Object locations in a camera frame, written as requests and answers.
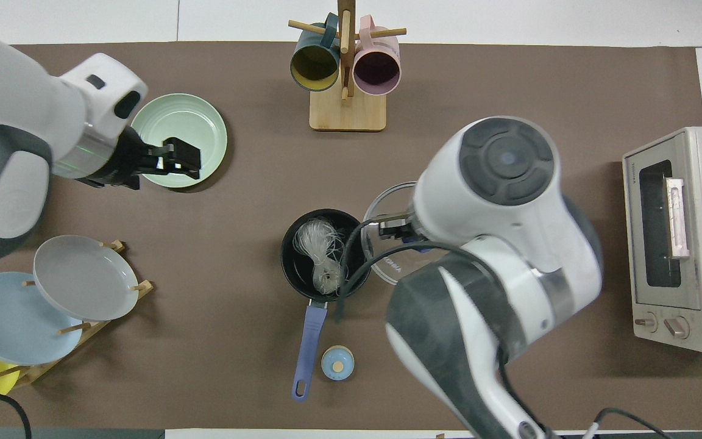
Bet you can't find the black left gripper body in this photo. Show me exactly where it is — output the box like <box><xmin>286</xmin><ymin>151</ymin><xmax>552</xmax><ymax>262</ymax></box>
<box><xmin>104</xmin><ymin>128</ymin><xmax>172</xmax><ymax>190</ymax></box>

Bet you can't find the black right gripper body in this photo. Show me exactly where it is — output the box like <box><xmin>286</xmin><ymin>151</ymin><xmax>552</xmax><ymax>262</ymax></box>
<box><xmin>380</xmin><ymin>216</ymin><xmax>417</xmax><ymax>240</ymax></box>

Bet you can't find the glass lid with blue knob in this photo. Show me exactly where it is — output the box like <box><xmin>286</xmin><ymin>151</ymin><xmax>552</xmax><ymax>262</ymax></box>
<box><xmin>362</xmin><ymin>182</ymin><xmax>449</xmax><ymax>286</ymax></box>

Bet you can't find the white vermicelli bundle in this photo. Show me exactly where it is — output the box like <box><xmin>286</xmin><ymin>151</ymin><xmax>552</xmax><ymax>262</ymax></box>
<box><xmin>293</xmin><ymin>218</ymin><xmax>349</xmax><ymax>292</ymax></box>

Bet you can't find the mint green plate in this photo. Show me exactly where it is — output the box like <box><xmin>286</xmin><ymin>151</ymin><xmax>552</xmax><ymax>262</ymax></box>
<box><xmin>130</xmin><ymin>93</ymin><xmax>228</xmax><ymax>188</ymax></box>

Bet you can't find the wooden plate rack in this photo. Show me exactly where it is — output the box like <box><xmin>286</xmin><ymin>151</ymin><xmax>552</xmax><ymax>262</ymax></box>
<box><xmin>0</xmin><ymin>240</ymin><xmax>154</xmax><ymax>386</ymax></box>

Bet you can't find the gray plate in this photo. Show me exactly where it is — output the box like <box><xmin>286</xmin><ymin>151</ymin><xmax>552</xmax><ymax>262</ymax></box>
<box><xmin>33</xmin><ymin>235</ymin><xmax>140</xmax><ymax>322</ymax></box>

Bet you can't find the light blue plate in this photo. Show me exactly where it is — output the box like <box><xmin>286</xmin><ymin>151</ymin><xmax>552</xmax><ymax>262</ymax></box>
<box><xmin>0</xmin><ymin>271</ymin><xmax>83</xmax><ymax>365</ymax></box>

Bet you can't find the brown table mat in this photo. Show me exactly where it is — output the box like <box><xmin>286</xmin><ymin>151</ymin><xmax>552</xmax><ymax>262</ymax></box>
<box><xmin>0</xmin><ymin>41</ymin><xmax>702</xmax><ymax>431</ymax></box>

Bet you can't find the dark blue saucepan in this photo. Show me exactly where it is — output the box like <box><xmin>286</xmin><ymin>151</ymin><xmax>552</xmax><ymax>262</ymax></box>
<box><xmin>281</xmin><ymin>209</ymin><xmax>371</xmax><ymax>402</ymax></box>

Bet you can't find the wooden mug tree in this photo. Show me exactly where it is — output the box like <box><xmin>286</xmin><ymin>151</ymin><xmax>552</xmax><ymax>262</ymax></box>
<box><xmin>288</xmin><ymin>0</ymin><xmax>407</xmax><ymax>132</ymax></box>

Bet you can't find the teal mug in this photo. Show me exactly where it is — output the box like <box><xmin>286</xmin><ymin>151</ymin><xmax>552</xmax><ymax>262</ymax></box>
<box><xmin>290</xmin><ymin>13</ymin><xmax>341</xmax><ymax>92</ymax></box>

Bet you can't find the pink mug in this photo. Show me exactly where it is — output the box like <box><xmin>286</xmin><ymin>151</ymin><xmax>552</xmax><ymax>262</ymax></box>
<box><xmin>353</xmin><ymin>15</ymin><xmax>401</xmax><ymax>96</ymax></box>

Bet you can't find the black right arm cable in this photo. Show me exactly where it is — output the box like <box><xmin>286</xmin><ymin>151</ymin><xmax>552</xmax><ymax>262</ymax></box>
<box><xmin>334</xmin><ymin>216</ymin><xmax>480</xmax><ymax>324</ymax></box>

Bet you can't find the black right base cable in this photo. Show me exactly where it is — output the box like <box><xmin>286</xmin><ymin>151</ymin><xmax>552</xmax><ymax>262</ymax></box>
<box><xmin>583</xmin><ymin>407</ymin><xmax>673</xmax><ymax>439</ymax></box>

